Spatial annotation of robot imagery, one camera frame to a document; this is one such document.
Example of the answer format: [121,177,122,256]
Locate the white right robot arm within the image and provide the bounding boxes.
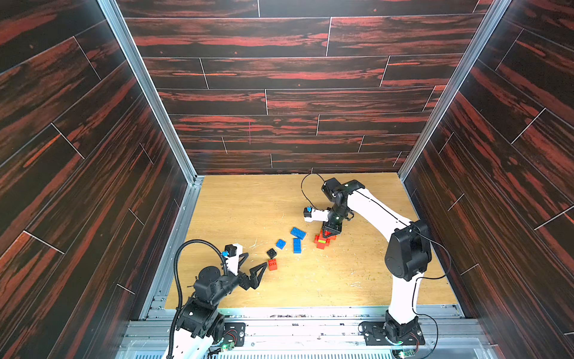
[321,178,432,328]

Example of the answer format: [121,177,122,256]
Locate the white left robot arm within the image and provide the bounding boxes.
[163,263,268,358]

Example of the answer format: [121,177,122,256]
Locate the red tall square brick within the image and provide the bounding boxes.
[268,259,278,271]

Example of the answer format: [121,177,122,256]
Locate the black square brick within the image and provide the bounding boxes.
[267,248,277,260]

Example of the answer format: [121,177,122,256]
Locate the blue long brick far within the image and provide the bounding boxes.
[290,227,306,240]

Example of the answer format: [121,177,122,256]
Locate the blue long brick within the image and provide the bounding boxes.
[290,227,306,240]
[293,238,302,254]

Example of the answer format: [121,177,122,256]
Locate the blue long brick near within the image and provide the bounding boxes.
[293,238,302,254]

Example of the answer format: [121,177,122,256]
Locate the aluminium front base rails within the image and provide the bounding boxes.
[116,305,498,358]

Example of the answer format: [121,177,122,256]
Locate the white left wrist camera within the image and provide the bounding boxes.
[223,243,243,275]

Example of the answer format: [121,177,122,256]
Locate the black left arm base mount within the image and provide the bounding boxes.
[215,322,246,350]

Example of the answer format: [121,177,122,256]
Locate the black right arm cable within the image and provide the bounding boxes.
[300,172,326,209]

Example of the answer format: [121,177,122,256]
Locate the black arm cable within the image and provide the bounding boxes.
[300,172,326,209]
[167,238,227,359]

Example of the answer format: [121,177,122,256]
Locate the aluminium frame rail left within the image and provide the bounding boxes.
[98,0,204,321]

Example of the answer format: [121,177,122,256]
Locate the aluminium frame rail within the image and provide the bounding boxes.
[399,0,511,183]
[98,0,204,321]

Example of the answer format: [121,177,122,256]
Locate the aluminium frame rail right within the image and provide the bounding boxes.
[399,0,511,183]

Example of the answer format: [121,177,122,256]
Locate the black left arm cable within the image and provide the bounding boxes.
[167,238,227,359]

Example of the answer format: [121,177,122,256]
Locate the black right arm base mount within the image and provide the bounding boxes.
[358,311,425,346]

